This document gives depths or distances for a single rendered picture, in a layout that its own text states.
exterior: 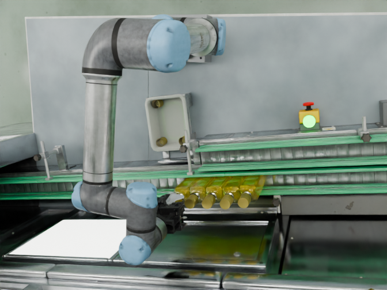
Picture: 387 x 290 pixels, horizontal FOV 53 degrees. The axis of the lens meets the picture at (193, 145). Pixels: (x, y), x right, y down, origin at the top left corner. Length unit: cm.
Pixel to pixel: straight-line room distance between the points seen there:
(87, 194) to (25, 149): 99
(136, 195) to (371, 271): 65
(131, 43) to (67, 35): 100
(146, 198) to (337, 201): 77
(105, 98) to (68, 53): 93
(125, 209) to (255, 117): 77
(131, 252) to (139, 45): 49
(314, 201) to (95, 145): 85
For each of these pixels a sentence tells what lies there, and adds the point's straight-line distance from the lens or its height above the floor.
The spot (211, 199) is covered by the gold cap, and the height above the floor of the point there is 115.
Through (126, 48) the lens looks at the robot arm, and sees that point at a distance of 90.
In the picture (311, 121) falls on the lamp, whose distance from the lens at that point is 144.
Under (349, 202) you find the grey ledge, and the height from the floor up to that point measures 88.
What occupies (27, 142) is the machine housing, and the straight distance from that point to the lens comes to 198.
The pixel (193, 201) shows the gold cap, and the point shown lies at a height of 116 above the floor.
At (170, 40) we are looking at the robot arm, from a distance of 87.
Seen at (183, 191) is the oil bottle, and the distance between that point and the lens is 134.
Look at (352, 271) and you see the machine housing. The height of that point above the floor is 125.
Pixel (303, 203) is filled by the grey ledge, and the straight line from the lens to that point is 149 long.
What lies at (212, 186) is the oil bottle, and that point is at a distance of 132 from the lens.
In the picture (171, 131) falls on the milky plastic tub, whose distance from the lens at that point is 164.
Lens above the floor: 228
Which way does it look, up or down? 69 degrees down
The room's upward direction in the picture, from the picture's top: 124 degrees counter-clockwise
